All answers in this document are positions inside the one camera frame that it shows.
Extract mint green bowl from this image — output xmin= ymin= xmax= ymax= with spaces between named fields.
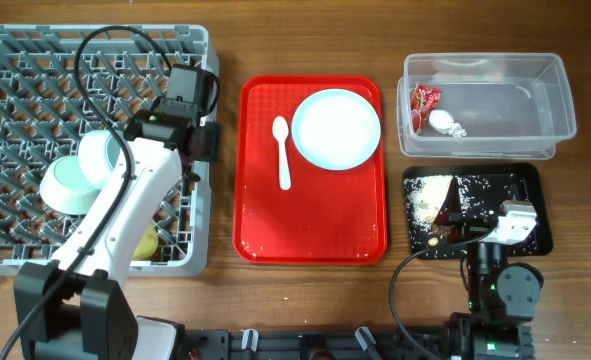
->
xmin=39 ymin=155 xmax=100 ymax=215

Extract yellow plastic cup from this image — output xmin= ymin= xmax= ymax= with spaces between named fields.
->
xmin=132 ymin=225 xmax=159 ymax=261

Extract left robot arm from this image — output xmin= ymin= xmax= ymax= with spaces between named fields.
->
xmin=10 ymin=65 xmax=221 ymax=359

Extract black tray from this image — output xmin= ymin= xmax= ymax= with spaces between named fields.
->
xmin=402 ymin=163 xmax=553 ymax=260

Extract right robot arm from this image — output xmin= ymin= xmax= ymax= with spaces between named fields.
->
xmin=434 ymin=179 xmax=544 ymax=360

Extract large light blue plate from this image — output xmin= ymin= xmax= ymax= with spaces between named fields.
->
xmin=291 ymin=88 xmax=381 ymax=171

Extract red snack wrapper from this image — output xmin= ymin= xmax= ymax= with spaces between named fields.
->
xmin=410 ymin=84 xmax=442 ymax=135

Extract small light blue bowl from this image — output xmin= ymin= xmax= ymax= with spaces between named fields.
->
xmin=78 ymin=130 xmax=121 ymax=189

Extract red plastic tray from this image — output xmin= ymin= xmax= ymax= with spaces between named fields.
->
xmin=232 ymin=75 xmax=388 ymax=265

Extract white tissue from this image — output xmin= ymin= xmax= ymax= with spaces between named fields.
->
xmin=428 ymin=110 xmax=467 ymax=137

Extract food scraps with rice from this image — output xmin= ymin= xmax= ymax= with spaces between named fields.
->
xmin=407 ymin=174 xmax=539 ymax=251

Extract grey dishwasher rack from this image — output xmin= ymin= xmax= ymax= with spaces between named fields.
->
xmin=0 ymin=24 xmax=220 ymax=276

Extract white plastic spoon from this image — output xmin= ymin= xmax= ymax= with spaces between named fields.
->
xmin=272 ymin=116 xmax=291 ymax=191

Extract clear plastic bin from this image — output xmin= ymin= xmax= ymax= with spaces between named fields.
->
xmin=397 ymin=52 xmax=577 ymax=159

